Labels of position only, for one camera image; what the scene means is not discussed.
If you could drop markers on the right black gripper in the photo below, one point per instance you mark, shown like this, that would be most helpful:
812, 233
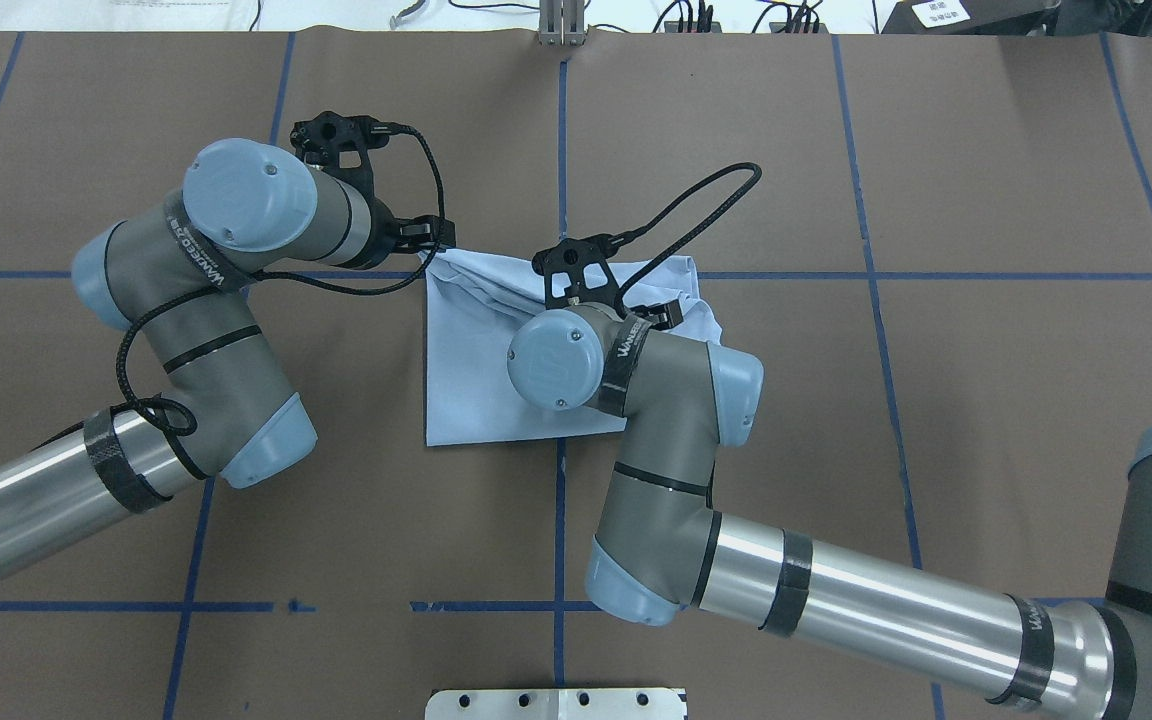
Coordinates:
663, 313

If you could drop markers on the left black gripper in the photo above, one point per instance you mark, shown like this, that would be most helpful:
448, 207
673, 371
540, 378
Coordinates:
383, 232

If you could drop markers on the light blue t-shirt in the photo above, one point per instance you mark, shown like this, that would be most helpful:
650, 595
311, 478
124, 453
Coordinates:
477, 302

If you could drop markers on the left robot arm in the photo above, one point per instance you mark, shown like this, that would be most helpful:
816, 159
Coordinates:
203, 393

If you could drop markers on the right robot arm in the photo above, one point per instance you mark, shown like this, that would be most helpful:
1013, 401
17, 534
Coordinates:
948, 475

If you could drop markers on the black box with label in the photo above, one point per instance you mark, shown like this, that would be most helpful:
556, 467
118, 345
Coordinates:
964, 18

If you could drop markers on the aluminium frame post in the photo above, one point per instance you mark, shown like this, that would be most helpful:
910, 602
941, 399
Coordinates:
562, 23

